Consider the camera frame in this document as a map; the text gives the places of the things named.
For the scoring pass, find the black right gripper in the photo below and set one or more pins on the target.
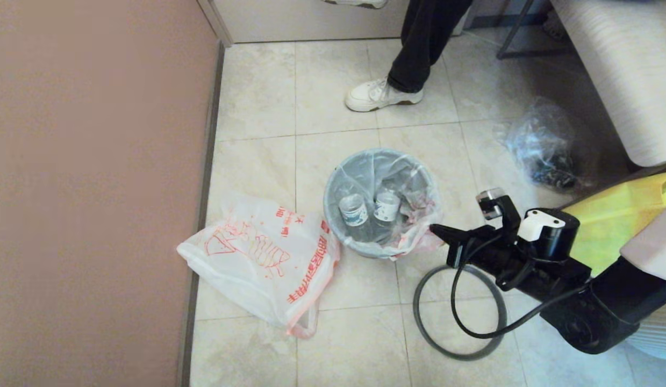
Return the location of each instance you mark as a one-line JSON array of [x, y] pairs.
[[526, 269]]

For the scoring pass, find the white liner bag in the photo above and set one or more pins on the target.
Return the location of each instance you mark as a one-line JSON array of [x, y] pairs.
[[413, 242]]

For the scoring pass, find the black round trash bin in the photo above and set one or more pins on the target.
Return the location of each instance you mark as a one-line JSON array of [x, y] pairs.
[[335, 226]]

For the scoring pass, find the clear plastic bag with rubbish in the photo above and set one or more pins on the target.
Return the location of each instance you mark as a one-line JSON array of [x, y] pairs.
[[542, 145]]

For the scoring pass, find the yellow plastic bag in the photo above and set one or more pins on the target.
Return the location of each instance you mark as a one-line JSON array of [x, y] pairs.
[[612, 226]]

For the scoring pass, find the flat white red-print plastic bag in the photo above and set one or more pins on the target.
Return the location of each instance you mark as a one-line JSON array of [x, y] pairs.
[[246, 258]]

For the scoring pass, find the clear plastic water bottle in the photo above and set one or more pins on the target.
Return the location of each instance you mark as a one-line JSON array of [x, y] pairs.
[[387, 207], [354, 212]]

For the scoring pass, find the white sneaker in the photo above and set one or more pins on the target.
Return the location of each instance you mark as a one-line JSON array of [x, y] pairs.
[[359, 2], [376, 97]]

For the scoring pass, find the person's leg dark trousers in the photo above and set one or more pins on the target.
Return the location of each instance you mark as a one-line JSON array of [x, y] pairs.
[[424, 43]]

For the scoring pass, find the grey metal furniture leg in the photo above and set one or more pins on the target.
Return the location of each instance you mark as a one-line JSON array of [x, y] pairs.
[[513, 29]]

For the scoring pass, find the round striped grey stool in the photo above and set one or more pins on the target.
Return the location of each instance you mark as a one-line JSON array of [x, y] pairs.
[[660, 344]]

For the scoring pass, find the beige striped sofa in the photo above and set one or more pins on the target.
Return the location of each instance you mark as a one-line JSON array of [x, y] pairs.
[[623, 70]]

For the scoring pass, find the small right wrist camera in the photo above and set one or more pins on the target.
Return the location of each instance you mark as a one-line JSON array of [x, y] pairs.
[[491, 201]]

